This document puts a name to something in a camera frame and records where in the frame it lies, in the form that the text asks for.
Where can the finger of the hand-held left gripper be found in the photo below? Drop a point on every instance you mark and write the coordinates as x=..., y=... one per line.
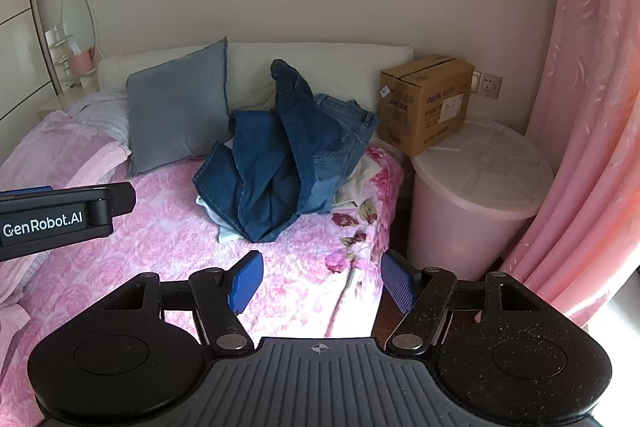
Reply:
x=122, y=199

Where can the cardboard box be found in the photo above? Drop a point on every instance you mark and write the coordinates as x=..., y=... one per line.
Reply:
x=425, y=107

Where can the wall socket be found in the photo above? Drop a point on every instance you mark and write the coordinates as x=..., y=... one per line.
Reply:
x=487, y=84

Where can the cream wardrobe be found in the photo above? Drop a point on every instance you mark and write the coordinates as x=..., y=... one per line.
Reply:
x=20, y=57

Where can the pink pillow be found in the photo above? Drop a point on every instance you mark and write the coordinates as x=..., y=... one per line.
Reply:
x=55, y=152
x=15, y=279

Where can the grey cushion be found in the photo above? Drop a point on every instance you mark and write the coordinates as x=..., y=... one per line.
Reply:
x=175, y=107

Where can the striped lilac pillow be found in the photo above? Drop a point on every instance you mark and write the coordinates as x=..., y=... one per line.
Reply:
x=100, y=112

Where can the pink floral blanket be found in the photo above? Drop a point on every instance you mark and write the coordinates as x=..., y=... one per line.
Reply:
x=150, y=247

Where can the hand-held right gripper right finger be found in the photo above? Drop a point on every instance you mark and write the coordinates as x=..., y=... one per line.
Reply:
x=397, y=282

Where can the white garment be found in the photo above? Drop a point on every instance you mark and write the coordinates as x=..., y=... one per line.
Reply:
x=357, y=187

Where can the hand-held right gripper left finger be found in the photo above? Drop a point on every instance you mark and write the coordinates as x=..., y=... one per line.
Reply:
x=245, y=282

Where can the white nightstand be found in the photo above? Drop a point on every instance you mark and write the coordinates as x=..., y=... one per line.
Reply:
x=70, y=94

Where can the pale blue garment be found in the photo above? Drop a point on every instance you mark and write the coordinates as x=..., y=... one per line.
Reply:
x=225, y=229

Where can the long white bolster pillow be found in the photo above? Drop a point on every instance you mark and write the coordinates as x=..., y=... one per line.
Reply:
x=325, y=57

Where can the round mirror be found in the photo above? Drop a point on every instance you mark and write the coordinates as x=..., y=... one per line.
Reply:
x=77, y=17

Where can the dark blue jeans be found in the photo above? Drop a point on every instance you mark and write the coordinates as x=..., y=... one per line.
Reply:
x=280, y=167

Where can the pink bucket with white lid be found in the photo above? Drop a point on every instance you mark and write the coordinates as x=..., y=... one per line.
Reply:
x=450, y=227

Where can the pink curtain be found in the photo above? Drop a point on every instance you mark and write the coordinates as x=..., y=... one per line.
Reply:
x=590, y=107

